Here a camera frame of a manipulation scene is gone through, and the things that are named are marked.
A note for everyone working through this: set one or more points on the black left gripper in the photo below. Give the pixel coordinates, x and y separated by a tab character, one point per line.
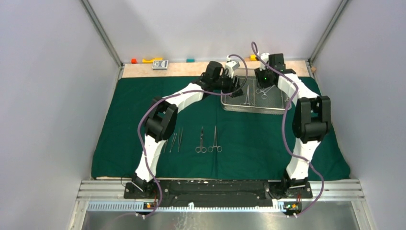
231	86

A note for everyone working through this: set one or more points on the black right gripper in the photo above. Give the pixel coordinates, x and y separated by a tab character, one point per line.
260	83

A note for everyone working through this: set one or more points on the metal mesh instrument tray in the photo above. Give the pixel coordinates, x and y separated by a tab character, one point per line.
275	104

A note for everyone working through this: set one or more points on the dark green surgical drape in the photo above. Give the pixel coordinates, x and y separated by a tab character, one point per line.
253	144

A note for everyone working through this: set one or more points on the ring-handled forceps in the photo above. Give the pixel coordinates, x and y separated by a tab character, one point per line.
215	146
264	92

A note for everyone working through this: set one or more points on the surgical scissors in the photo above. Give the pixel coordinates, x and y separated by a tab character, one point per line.
201	148

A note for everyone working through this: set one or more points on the surgical forceps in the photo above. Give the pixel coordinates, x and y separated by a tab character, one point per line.
247	101

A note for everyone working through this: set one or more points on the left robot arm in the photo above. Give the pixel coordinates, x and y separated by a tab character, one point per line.
160	120

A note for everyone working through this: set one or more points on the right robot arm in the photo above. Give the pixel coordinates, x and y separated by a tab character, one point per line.
311	120

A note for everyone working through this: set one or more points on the playing card box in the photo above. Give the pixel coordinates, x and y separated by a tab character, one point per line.
160	64

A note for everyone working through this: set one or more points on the yellow toy piece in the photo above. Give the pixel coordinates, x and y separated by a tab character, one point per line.
149	61

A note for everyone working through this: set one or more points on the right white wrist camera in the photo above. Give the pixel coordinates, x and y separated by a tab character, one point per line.
264	61

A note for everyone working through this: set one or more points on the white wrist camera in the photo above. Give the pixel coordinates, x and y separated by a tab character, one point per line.
230	67
264	61

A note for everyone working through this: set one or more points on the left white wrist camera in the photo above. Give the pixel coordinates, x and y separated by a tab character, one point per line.
230	67

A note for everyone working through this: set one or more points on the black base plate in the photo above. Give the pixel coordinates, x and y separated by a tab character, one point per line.
216	193

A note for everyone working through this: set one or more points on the aluminium frame rail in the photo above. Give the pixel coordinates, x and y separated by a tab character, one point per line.
341	190

